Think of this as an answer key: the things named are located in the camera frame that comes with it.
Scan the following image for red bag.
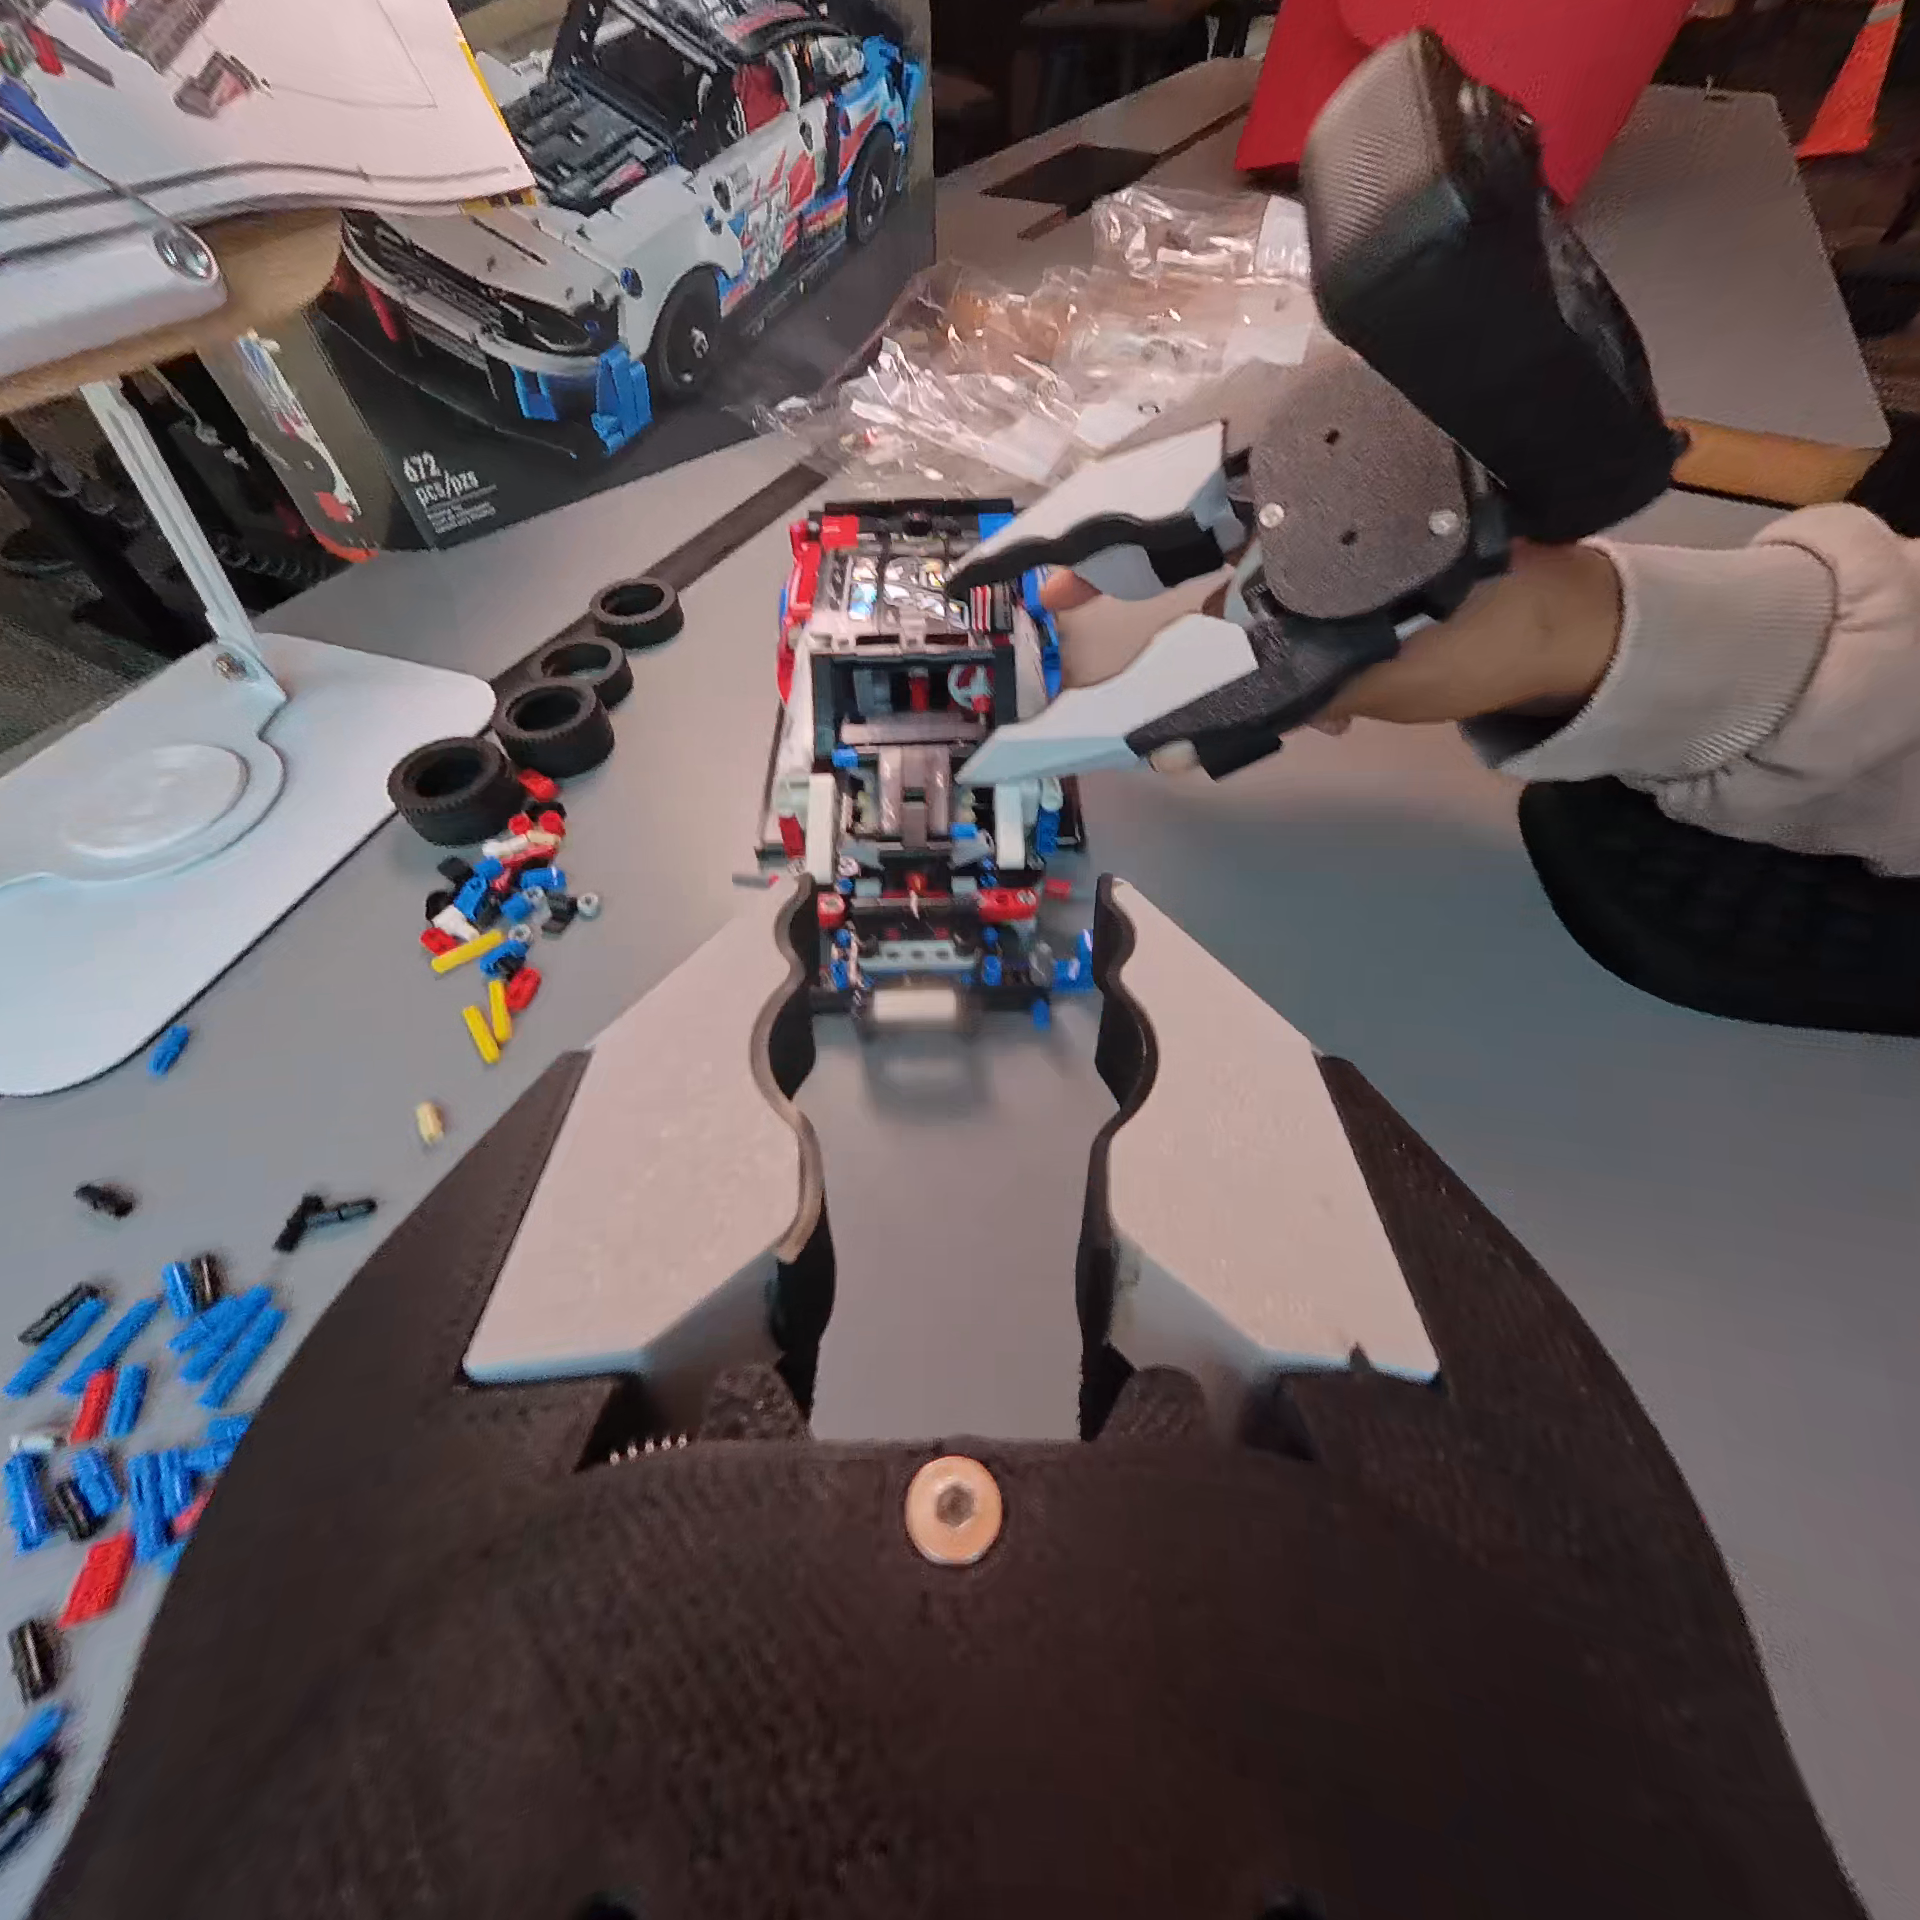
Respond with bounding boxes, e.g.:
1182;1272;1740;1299
1238;0;1702;208

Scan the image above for white book stand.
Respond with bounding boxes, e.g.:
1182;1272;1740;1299
0;200;502;1098

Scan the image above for grey desk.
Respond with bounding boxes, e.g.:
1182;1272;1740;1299
0;427;1920;1920

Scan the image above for grey wood-edged table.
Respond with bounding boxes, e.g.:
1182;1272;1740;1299
1568;82;1892;505

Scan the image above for person's right hand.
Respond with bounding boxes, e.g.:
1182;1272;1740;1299
1040;539;1632;778

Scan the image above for toy car set box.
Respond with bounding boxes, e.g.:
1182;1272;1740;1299
194;0;937;553

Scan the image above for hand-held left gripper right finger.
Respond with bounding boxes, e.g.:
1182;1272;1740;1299
1079;872;1443;1389

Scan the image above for clear plastic bags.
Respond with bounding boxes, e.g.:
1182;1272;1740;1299
750;187;1327;483

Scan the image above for wooden table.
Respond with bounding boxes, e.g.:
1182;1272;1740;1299
0;210;346;419

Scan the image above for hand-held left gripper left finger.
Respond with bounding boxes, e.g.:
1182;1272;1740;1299
462;872;838;1389

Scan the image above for open instruction booklet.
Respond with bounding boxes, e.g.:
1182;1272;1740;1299
0;0;539;231

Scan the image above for toy brick race car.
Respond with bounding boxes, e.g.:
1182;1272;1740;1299
750;503;1095;1040

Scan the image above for black toy tyre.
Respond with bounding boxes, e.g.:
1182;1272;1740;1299
527;632;635;709
588;575;688;650
386;735;528;845
491;679;615;778

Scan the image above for pile of mixed small bricks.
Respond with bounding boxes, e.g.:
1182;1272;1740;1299
417;771;606;1066

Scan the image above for pile of blue pins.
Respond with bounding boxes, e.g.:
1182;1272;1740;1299
0;1253;298;1862

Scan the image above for dark cloth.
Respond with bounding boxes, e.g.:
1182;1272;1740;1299
1519;776;1920;1040

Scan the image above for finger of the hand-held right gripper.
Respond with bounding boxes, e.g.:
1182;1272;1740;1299
956;611;1264;791
948;422;1258;605

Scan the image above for person's right forearm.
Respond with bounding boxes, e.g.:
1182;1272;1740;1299
1464;503;1920;879

